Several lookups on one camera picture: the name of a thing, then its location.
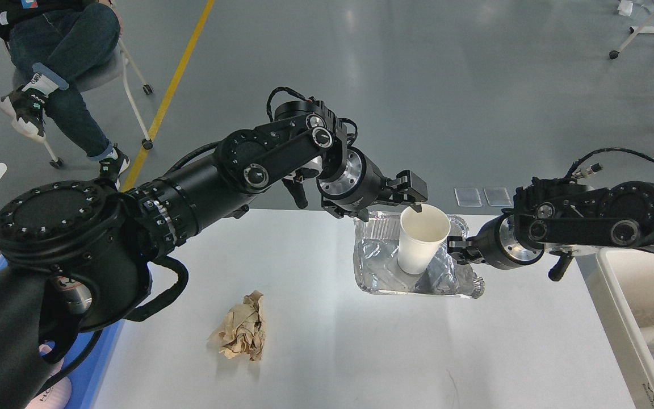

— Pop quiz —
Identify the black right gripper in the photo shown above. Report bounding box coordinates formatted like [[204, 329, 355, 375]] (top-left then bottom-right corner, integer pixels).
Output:
[[446, 215, 544, 270]]

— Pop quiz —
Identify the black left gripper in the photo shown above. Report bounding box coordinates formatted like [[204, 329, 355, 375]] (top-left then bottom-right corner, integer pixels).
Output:
[[317, 148, 428, 221]]

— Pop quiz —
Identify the white paper cup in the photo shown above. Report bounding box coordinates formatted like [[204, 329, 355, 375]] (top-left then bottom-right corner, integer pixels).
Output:
[[397, 204, 451, 275]]

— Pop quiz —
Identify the aluminium foil tray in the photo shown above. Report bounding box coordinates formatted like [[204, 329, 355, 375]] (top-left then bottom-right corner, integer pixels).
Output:
[[353, 211, 485, 299]]

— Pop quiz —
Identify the brown paper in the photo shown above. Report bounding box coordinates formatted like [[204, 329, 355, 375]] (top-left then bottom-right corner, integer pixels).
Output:
[[208, 290, 266, 362]]

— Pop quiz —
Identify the pink ribbed mug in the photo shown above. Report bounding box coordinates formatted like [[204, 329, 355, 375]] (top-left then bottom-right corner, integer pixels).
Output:
[[25, 344, 72, 408]]

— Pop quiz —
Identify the stainless steel rectangular tray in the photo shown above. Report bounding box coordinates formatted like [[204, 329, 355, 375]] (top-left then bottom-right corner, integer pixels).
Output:
[[57, 277, 93, 314]]

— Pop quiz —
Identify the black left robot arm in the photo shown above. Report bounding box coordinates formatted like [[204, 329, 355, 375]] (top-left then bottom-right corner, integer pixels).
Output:
[[0, 86, 428, 408]]

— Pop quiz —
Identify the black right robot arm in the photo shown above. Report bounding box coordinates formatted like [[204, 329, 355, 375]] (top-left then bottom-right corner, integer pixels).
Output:
[[446, 147, 654, 282]]

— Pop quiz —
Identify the clear floor plate left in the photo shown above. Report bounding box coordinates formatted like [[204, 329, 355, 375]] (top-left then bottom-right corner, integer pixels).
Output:
[[454, 188, 483, 207]]

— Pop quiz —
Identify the clear floor plate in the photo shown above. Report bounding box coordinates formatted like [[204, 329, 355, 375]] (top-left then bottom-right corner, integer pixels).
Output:
[[483, 187, 512, 208], [454, 188, 483, 207]]

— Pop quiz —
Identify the clear floor plate right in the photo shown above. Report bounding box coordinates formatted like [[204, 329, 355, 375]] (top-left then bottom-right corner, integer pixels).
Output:
[[483, 187, 512, 208]]

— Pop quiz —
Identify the white plastic bin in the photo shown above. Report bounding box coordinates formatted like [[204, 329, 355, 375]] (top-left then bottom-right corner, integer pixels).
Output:
[[578, 248, 654, 408]]

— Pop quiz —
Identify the blue plastic tray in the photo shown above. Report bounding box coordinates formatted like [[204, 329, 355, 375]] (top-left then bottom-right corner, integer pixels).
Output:
[[0, 255, 123, 408]]

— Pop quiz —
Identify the seated person in jeans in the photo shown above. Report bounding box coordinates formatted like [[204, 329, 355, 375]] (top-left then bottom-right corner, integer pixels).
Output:
[[0, 1, 129, 186]]

